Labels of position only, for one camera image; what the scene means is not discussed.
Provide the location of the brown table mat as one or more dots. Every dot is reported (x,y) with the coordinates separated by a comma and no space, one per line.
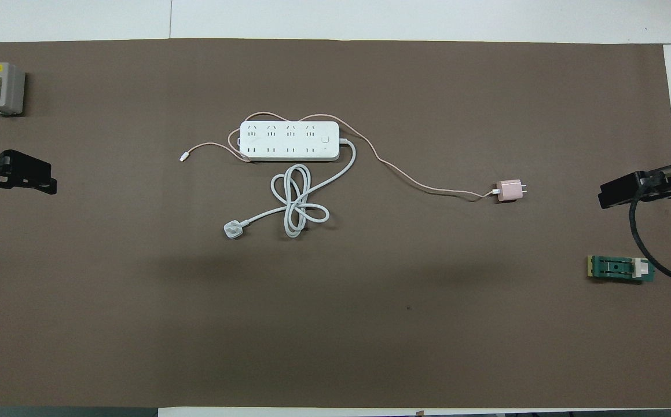
(370,318)

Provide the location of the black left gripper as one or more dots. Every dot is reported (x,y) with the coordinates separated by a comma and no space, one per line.
(22,167)

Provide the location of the pink charger plug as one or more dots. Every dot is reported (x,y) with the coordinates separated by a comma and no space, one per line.
(509,190)

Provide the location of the green circuit board module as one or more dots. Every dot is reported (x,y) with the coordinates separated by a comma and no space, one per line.
(613,268)

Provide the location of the white power strip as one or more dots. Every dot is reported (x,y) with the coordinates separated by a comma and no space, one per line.
(289,142)

